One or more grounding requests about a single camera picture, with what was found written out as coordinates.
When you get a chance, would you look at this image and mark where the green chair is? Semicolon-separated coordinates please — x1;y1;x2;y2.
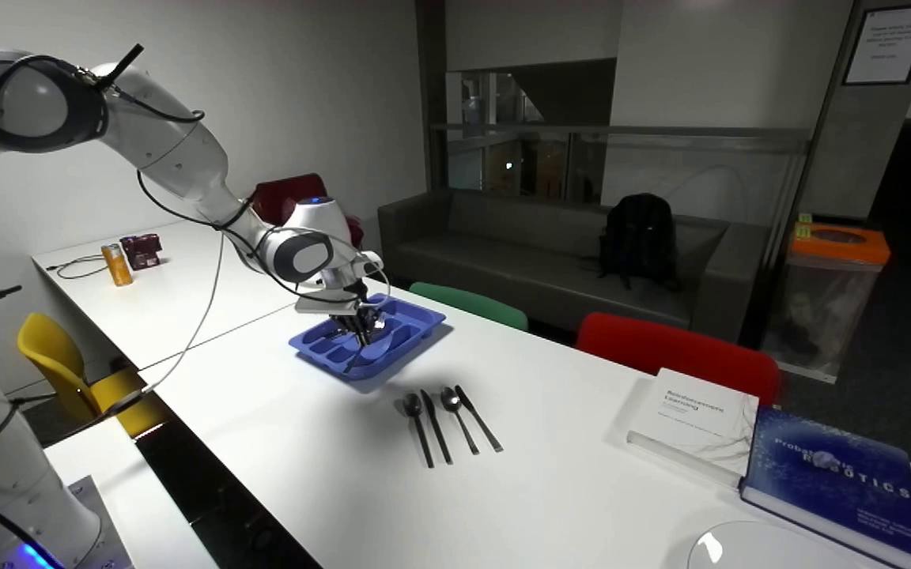
407;280;529;332

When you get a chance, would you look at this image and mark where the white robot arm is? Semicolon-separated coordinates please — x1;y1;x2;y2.
0;46;384;341

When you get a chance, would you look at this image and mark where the blue cutlery tray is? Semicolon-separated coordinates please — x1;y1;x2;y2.
292;293;445;384

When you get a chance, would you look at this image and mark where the orange-lidded bin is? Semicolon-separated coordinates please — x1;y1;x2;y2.
762;215;893;383

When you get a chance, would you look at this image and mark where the blue hardcover book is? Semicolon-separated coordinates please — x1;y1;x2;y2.
742;407;911;569

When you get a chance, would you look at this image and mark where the white book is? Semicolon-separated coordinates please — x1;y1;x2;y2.
609;368;761;484

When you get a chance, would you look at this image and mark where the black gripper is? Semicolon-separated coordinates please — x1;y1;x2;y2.
328;280;381;332

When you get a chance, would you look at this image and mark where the yellow chair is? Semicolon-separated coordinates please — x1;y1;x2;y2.
15;314;143;420

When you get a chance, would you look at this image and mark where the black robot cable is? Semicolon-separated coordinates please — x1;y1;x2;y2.
0;49;269;469

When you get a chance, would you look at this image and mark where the wall poster frame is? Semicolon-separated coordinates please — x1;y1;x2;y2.
844;7;911;84

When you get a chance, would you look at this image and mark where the black-handled knife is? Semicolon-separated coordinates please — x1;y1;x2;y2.
420;390;454;463
455;384;502;451

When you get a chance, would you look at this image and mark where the grey sofa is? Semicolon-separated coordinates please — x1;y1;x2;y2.
377;188;769;341

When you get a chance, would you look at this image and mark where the dark red armchair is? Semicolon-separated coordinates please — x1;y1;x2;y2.
255;174;365;245

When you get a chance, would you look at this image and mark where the maroon small object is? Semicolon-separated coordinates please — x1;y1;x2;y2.
120;234;163;269

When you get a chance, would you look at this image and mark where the orange small box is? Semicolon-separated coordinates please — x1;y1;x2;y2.
102;243;134;287

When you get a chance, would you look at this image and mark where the red chair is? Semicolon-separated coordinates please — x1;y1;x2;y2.
575;314;782;403

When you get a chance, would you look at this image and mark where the black-handled spoon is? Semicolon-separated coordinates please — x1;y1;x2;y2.
440;390;480;456
403;393;433;469

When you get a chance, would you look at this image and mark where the black backpack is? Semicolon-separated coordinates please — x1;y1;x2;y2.
598;194;676;287

